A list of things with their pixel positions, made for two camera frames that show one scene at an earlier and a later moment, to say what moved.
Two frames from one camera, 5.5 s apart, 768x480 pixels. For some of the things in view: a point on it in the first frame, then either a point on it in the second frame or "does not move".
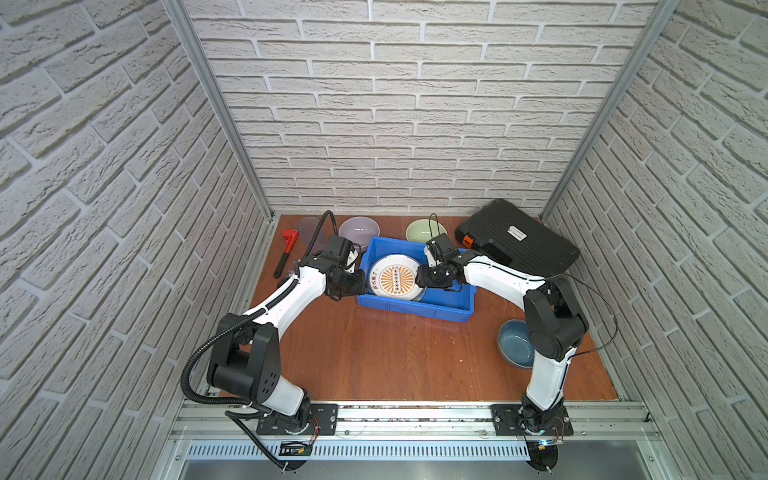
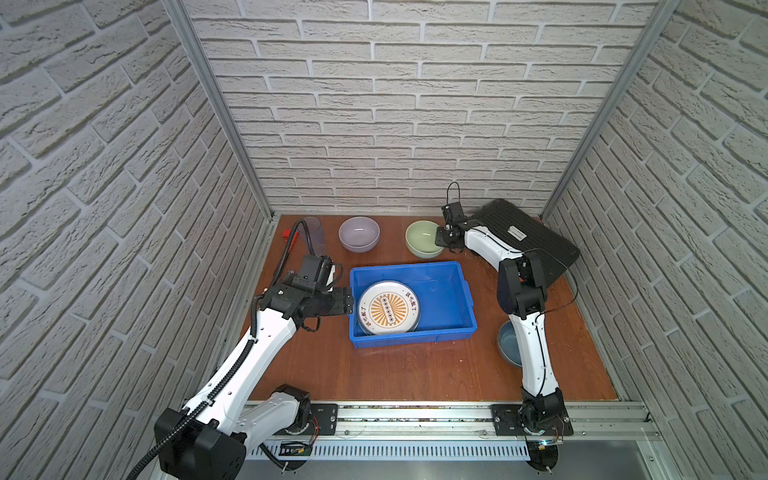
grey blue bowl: x=514 y=345 does not move
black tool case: x=531 y=246 does not move
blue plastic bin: x=441 y=303 → x=446 y=311
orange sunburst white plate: x=393 y=277 → x=389 y=307
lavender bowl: x=359 y=230 does not move
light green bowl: x=419 y=229 does not move
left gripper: x=352 y=282 → x=346 y=300
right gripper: x=423 y=278 → x=440 y=237
